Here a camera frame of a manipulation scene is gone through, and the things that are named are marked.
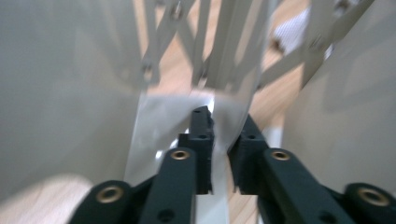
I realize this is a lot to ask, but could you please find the expandable grey metal bookend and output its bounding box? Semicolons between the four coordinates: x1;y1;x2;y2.
0;0;396;224

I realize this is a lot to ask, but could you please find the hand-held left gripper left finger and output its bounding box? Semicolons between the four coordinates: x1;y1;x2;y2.
178;105;216;195

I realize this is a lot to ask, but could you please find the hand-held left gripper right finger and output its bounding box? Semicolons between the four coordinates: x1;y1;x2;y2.
228;114;270;195

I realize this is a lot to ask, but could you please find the light grey cloth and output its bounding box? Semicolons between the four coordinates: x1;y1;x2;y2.
272;6;335;62

